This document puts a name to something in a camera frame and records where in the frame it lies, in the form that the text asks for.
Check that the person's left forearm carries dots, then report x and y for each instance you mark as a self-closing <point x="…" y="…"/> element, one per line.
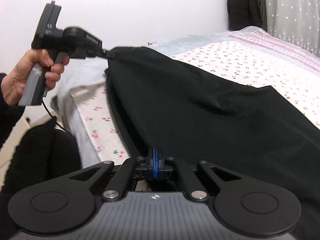
<point x="8" y="115"/>

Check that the grey star print curtain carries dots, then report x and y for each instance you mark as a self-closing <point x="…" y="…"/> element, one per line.
<point x="292" y="7"/>

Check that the pink striped blanket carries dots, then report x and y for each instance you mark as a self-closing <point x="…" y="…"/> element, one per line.
<point x="280" y="43"/>

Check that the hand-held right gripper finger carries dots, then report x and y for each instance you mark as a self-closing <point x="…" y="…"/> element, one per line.
<point x="153" y="162"/>
<point x="158" y="162"/>

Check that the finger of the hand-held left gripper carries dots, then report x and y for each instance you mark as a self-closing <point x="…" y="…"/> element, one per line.
<point x="108" y="53"/>

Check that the person's left hand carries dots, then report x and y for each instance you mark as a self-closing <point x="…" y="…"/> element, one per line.
<point x="17" y="80"/>

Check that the black pants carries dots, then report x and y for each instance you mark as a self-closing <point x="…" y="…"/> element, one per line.
<point x="195" y="110"/>

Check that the person's black clothing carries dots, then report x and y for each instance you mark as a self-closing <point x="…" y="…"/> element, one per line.
<point x="37" y="160"/>

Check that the dark hanging clothes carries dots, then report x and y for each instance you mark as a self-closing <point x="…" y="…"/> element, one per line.
<point x="243" y="5"/>

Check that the cherry print bed sheet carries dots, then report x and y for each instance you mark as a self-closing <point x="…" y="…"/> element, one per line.
<point x="240" y="62"/>

